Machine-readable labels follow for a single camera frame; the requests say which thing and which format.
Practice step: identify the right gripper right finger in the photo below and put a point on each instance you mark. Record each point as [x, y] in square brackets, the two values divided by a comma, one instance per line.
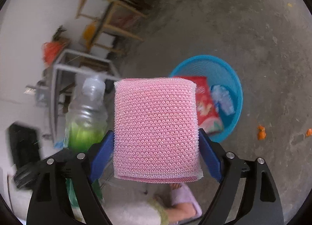
[247, 193]

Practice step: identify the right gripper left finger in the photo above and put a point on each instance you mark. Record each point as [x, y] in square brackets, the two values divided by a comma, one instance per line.
[50, 202]

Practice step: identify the clear bottle green liquid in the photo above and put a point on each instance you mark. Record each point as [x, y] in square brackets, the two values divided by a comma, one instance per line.
[86, 119]

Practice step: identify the red squirrel snack bag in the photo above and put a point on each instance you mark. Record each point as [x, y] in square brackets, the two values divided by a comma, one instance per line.
[207, 115]

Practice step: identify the pink mesh sponge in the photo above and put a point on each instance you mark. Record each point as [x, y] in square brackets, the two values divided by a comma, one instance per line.
[156, 131]

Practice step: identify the clear cake plastic bag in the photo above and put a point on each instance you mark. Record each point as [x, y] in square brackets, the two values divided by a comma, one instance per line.
[222, 99]

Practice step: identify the blue plastic trash basket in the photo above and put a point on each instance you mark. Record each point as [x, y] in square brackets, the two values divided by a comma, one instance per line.
[224, 85]

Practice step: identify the pink slipper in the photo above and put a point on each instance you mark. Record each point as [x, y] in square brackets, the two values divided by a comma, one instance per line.
[183, 204]

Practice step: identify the small orange peel piece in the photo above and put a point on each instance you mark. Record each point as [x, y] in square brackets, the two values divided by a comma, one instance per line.
[309, 132]

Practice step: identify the green fleece right sleeve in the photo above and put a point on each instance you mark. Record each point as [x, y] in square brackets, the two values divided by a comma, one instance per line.
[139, 212]

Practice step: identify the white side table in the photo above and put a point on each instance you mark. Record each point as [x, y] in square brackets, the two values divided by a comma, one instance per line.
[69, 69]

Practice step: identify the orange plastic bag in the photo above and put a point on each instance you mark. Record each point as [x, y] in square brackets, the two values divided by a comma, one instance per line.
[51, 50]

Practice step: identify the wooden chair black seat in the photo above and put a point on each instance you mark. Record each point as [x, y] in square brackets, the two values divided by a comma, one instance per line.
[115, 21]

